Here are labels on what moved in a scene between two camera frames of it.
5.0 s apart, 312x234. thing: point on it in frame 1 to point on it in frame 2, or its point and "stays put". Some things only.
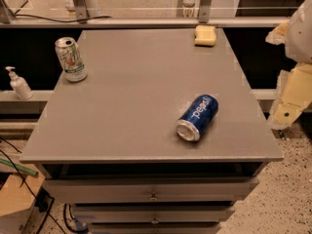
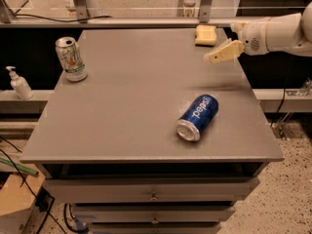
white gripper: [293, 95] to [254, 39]
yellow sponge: [205, 35] stays put
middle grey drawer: [153, 213] stays put
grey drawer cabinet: [163, 136] stays put
